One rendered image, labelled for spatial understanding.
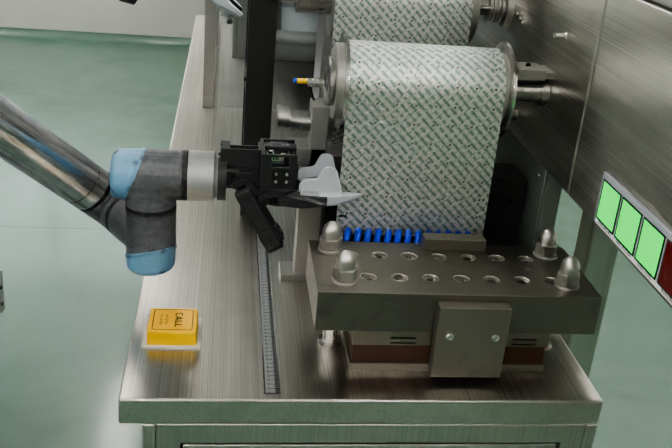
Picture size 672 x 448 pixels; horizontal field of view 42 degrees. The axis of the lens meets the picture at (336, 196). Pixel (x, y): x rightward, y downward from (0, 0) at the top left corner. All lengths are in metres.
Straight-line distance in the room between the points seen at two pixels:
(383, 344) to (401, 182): 0.26
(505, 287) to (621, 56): 0.35
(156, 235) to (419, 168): 0.41
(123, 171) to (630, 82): 0.69
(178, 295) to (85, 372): 1.46
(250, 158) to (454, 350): 0.40
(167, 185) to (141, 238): 0.09
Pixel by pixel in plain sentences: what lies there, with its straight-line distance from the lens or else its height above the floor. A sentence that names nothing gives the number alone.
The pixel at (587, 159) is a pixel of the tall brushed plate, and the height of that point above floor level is 1.21.
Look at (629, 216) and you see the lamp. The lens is 1.11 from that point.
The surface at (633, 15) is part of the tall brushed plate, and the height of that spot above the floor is 1.42.
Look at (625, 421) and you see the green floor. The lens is 2.92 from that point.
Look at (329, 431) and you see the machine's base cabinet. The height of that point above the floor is 0.85.
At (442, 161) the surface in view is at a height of 1.15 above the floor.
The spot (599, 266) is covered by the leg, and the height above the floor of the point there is 0.91.
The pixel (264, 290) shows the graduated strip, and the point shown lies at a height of 0.90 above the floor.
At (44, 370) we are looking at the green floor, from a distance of 2.88.
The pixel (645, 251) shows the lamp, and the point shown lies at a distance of 1.07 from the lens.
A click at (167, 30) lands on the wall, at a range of 6.95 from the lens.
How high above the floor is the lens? 1.59
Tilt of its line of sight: 22 degrees down
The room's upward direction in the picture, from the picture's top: 5 degrees clockwise
